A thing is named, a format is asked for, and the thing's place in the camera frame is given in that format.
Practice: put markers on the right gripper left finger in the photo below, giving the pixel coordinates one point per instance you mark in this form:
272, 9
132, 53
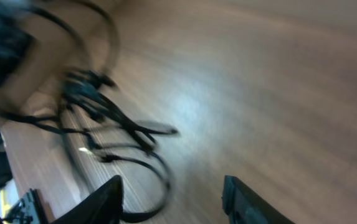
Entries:
103, 206

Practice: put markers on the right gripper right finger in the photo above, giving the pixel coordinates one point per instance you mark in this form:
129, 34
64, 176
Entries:
244, 206

